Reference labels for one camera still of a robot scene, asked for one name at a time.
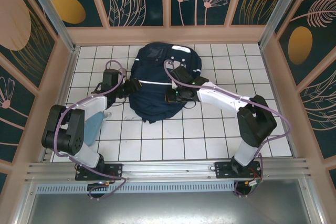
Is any navy blue backpack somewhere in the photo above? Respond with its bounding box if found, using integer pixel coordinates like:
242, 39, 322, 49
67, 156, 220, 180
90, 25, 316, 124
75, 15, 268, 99
128, 42, 203, 124

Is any blue pencil case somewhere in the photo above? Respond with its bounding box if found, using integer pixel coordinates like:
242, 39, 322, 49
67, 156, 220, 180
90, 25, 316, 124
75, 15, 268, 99
83, 111, 112, 146

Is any grey metal sheet panel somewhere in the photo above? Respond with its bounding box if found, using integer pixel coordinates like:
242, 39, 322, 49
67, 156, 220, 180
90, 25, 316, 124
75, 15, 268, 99
15, 192, 326, 224

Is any small green circuit board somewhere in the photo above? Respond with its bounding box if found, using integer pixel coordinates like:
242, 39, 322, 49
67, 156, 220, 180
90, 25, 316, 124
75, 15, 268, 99
245, 179, 262, 191

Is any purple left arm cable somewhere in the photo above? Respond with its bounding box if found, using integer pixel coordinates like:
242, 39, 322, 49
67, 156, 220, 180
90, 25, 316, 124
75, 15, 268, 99
53, 60, 128, 200

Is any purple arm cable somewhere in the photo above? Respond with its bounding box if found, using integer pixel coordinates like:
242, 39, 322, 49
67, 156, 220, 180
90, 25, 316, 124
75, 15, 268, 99
163, 60, 293, 199
53, 60, 128, 200

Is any aluminium table side rail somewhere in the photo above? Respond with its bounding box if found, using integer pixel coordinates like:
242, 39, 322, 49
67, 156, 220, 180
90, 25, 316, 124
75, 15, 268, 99
39, 46, 81, 162
259, 45, 300, 159

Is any long aluminium mounting rail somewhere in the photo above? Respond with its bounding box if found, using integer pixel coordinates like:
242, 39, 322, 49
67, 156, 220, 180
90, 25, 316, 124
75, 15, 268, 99
25, 158, 313, 184

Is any aluminium corner post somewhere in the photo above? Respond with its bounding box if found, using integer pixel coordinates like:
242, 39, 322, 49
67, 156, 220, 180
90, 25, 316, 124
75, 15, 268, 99
20, 0, 79, 53
258, 0, 307, 49

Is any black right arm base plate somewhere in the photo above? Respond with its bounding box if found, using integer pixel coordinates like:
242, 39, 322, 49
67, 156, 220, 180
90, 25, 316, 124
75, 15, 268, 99
215, 161, 263, 180

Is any grey slotted cable duct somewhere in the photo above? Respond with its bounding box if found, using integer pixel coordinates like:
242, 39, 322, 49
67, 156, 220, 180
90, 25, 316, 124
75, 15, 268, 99
35, 182, 237, 195

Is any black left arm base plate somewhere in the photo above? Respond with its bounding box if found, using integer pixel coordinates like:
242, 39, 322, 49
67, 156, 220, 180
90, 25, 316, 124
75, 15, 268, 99
75, 163, 123, 182

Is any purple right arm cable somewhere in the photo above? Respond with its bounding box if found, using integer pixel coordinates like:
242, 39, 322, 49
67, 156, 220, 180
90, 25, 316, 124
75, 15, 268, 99
163, 60, 293, 199

